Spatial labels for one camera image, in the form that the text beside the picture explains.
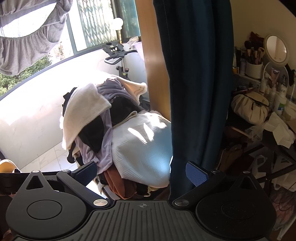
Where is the window with green grille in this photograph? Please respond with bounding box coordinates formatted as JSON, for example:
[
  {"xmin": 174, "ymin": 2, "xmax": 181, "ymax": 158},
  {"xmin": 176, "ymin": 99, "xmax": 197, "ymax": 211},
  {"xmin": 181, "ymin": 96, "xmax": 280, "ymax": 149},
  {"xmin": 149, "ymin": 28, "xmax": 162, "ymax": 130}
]
[{"xmin": 46, "ymin": 0, "xmax": 141, "ymax": 61}]

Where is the black desk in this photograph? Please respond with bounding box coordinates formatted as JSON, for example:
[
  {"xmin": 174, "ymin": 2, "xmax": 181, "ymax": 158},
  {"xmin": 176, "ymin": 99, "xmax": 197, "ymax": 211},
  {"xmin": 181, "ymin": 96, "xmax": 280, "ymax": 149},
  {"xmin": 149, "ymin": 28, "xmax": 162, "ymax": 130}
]
[{"xmin": 225, "ymin": 120, "xmax": 296, "ymax": 186}]

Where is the cream drawstring bag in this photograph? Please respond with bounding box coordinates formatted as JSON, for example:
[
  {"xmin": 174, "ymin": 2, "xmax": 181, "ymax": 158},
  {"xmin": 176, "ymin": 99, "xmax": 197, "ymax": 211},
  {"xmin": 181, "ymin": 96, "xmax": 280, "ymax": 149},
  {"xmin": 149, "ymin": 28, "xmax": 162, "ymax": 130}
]
[{"xmin": 231, "ymin": 91, "xmax": 270, "ymax": 126}]

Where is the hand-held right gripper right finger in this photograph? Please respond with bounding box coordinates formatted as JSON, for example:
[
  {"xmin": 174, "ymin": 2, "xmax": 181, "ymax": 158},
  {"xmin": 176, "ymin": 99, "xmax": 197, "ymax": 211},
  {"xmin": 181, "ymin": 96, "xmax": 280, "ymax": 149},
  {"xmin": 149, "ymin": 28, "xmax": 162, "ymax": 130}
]
[{"xmin": 172, "ymin": 161, "xmax": 263, "ymax": 210}]

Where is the crumpled white tissue paper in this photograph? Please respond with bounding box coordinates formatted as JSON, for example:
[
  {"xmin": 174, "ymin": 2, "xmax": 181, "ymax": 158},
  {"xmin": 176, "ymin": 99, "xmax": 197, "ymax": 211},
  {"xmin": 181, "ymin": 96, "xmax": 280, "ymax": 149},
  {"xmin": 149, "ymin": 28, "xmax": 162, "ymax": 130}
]
[{"xmin": 264, "ymin": 112, "xmax": 295, "ymax": 149}]

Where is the round white mirror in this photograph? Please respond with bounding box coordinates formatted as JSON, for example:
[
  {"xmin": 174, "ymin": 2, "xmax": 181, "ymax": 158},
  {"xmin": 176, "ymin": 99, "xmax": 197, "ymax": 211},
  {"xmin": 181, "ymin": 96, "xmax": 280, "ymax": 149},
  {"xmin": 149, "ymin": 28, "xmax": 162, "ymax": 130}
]
[{"xmin": 264, "ymin": 34, "xmax": 289, "ymax": 67}]

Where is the lilac garment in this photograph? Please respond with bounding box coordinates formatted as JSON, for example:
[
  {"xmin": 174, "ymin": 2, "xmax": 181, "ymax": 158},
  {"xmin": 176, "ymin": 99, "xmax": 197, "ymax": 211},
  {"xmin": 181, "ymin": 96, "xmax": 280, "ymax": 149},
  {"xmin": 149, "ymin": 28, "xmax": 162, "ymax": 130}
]
[{"xmin": 76, "ymin": 79, "xmax": 130, "ymax": 169}]

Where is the dark blue curtain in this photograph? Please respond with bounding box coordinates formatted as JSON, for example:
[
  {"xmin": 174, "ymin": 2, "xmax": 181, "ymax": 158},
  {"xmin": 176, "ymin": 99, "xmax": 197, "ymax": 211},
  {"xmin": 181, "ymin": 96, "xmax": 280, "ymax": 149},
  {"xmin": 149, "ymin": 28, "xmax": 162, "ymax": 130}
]
[{"xmin": 153, "ymin": 0, "xmax": 234, "ymax": 202}]

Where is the white bottle with green label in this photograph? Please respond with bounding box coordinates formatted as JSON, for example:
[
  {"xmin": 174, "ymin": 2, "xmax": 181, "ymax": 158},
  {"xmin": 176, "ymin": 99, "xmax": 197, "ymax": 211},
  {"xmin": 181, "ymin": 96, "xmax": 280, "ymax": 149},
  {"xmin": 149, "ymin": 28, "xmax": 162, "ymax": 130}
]
[{"xmin": 276, "ymin": 93, "xmax": 287, "ymax": 116}]

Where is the white textured blanket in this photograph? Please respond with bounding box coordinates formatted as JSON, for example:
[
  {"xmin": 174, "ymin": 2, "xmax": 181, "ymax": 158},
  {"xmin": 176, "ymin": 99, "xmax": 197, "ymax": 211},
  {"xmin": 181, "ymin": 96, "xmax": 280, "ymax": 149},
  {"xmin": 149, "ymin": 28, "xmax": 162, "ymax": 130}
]
[{"xmin": 111, "ymin": 111, "xmax": 173, "ymax": 188}]

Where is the black exercise bike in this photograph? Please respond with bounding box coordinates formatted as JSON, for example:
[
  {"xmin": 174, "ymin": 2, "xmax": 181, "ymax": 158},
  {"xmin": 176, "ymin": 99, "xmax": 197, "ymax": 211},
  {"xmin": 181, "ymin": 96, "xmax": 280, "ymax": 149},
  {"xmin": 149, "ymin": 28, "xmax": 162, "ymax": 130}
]
[{"xmin": 102, "ymin": 42, "xmax": 139, "ymax": 79}]

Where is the grey hanging cloth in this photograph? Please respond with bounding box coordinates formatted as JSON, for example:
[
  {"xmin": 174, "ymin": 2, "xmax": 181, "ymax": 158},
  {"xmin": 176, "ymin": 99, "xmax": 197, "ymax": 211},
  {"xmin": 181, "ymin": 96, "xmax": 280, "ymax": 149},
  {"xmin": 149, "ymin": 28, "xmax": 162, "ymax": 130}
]
[{"xmin": 0, "ymin": 0, "xmax": 73, "ymax": 76}]

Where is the wooden wardrobe panel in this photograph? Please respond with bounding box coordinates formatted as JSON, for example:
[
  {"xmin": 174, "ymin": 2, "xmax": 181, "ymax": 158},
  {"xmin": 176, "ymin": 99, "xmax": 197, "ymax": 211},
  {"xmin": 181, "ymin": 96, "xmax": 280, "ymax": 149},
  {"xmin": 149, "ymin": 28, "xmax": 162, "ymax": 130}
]
[{"xmin": 135, "ymin": 0, "xmax": 173, "ymax": 122}]

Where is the tan rounded object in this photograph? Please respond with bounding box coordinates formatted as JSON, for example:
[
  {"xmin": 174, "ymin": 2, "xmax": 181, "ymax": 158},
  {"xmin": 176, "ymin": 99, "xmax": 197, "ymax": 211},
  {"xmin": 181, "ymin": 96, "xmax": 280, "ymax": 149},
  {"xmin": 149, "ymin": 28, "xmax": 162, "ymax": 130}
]
[{"xmin": 0, "ymin": 159, "xmax": 22, "ymax": 173}]

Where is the brown bag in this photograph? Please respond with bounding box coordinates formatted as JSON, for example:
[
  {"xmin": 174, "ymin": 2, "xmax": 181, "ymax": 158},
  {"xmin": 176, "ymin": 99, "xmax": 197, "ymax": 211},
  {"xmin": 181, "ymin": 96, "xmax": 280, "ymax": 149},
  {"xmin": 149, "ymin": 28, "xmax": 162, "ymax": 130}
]
[{"xmin": 217, "ymin": 141, "xmax": 252, "ymax": 174}]

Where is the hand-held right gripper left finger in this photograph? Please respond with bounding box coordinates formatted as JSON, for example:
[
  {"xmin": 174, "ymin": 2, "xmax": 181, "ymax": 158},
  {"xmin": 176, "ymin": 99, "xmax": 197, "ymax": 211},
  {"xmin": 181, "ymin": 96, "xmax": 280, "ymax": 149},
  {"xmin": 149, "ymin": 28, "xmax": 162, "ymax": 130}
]
[{"xmin": 24, "ymin": 161, "xmax": 111, "ymax": 210}]

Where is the pile of clothes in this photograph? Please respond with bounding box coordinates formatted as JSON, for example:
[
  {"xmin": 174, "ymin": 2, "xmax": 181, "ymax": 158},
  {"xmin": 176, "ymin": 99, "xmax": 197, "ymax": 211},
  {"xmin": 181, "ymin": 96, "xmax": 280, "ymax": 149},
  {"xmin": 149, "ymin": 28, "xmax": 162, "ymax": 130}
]
[{"xmin": 61, "ymin": 93, "xmax": 144, "ymax": 163}]

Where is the white plastic bag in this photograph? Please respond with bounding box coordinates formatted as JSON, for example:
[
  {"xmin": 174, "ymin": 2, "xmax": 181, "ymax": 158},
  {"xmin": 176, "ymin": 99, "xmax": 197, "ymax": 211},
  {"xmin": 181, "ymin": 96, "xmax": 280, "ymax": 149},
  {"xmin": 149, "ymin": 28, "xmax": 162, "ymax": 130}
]
[{"xmin": 251, "ymin": 153, "xmax": 296, "ymax": 193}]

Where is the white globe lamp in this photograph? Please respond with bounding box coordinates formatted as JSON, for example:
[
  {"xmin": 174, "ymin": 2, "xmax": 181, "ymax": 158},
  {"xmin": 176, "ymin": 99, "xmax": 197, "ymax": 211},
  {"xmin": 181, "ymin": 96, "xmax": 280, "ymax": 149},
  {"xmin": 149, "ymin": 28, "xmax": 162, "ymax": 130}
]
[{"xmin": 112, "ymin": 17, "xmax": 124, "ymax": 30}]

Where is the brown garment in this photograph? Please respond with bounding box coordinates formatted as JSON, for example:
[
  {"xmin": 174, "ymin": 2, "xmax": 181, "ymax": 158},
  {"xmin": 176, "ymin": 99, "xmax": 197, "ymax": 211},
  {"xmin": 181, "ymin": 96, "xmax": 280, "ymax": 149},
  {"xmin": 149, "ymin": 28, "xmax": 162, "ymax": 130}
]
[{"xmin": 103, "ymin": 169, "xmax": 139, "ymax": 200}]

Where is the cream fuzzy-edged garment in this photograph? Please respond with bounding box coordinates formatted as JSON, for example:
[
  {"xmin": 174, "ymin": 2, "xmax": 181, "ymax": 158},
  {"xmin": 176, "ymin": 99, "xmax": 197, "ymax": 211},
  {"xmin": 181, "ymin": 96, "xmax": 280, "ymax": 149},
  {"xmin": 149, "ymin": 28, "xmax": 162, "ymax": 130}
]
[{"xmin": 116, "ymin": 76, "xmax": 148, "ymax": 99}]

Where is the white brush holder cup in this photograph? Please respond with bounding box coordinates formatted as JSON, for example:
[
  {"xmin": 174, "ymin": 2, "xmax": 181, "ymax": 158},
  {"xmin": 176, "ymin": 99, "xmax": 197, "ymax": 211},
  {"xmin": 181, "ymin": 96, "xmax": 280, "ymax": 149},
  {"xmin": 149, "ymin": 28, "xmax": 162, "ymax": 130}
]
[{"xmin": 245, "ymin": 61, "xmax": 264, "ymax": 79}]

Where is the bunch of makeup brushes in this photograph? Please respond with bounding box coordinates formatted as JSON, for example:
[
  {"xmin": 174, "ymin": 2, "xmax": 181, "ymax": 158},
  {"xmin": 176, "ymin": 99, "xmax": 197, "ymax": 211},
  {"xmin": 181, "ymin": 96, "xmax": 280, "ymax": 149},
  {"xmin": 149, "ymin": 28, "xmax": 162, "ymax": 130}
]
[{"xmin": 235, "ymin": 40, "xmax": 266, "ymax": 65}]

